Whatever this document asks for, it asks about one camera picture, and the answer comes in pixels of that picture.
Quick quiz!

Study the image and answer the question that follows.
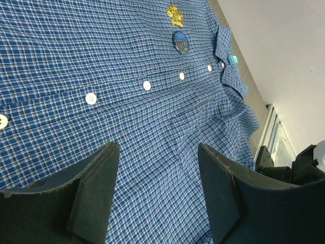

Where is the round blue pin badge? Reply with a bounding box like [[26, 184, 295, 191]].
[[173, 30, 190, 55]]

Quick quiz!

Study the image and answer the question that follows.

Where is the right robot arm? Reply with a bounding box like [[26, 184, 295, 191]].
[[255, 141, 324, 186]]

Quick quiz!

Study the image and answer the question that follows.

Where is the teal collar label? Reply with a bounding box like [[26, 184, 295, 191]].
[[228, 55, 238, 65]]

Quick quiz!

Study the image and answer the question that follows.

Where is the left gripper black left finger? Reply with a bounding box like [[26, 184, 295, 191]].
[[1, 142, 120, 243]]

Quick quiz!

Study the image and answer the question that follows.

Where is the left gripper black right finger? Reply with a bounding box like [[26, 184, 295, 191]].
[[198, 143, 324, 243]]

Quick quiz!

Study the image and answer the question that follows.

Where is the gold leaf brooch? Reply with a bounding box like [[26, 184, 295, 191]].
[[167, 5, 184, 27]]

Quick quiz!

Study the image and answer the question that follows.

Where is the blue plaid shirt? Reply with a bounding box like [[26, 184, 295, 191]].
[[1, 1, 258, 243]]

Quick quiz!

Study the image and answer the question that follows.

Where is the aluminium frame rail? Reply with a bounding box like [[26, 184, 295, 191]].
[[254, 104, 296, 167]]

